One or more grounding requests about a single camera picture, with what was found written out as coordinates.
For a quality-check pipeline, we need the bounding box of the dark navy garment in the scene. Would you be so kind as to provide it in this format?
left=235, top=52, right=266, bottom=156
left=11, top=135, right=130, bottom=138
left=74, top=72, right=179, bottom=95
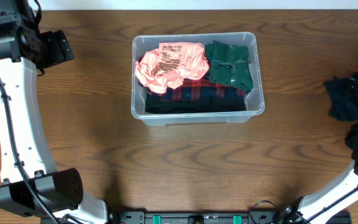
left=324, top=72, right=358, bottom=121

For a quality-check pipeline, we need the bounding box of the red navy plaid shirt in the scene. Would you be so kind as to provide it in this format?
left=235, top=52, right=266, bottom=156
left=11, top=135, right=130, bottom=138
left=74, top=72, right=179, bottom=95
left=139, top=71, right=250, bottom=100

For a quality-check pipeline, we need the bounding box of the clear plastic storage bin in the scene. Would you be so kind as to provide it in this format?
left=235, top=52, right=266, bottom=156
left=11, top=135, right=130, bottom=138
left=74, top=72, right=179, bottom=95
left=131, top=32, right=265, bottom=126

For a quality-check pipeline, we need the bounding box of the dark green garment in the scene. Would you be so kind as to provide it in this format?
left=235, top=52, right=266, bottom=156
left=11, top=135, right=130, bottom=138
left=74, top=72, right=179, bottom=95
left=205, top=40, right=254, bottom=91

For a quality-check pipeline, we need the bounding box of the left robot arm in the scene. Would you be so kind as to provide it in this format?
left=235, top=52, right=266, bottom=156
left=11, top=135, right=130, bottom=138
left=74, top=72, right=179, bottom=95
left=0, top=0, right=112, bottom=223

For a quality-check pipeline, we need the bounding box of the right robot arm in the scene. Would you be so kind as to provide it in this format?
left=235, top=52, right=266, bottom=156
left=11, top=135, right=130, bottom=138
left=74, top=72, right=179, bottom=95
left=275, top=145, right=358, bottom=224

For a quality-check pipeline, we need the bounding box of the pink printed t-shirt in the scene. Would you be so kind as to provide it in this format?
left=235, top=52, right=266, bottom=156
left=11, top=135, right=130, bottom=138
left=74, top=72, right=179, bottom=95
left=134, top=42, right=209, bottom=94

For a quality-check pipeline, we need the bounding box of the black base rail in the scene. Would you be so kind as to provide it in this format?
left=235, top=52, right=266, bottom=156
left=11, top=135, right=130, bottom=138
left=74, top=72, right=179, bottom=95
left=40, top=210, right=352, bottom=224

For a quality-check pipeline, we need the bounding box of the left black cable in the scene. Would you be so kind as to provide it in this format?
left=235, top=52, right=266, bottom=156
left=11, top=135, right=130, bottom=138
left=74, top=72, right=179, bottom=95
left=0, top=60, right=62, bottom=224

